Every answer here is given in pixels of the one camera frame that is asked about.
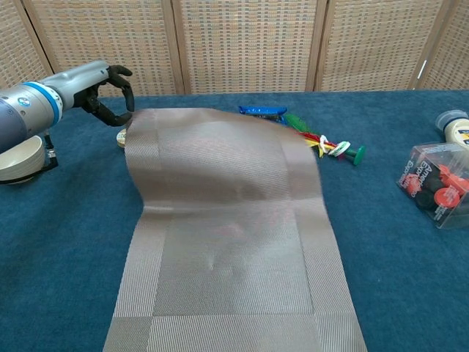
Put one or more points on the blue tablecloth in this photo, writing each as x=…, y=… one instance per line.
x=55, y=256

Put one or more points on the round yellow tin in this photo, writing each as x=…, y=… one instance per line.
x=121, y=139

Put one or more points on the white ribbed bowl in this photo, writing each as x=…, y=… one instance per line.
x=22, y=161

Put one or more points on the bamboo folding screen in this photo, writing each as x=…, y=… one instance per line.
x=242, y=44

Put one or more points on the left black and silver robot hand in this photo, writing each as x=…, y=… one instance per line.
x=84, y=78

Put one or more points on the clear box with red capsules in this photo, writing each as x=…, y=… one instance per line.
x=436, y=183

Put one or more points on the mayonnaise squeeze bottle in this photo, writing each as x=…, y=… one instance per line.
x=456, y=126

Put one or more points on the blue snack packet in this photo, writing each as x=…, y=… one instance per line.
x=256, y=109

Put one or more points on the beige woven placemat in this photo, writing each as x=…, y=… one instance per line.
x=231, y=238

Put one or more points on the colourful feather shuttlecock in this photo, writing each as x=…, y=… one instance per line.
x=344, y=150

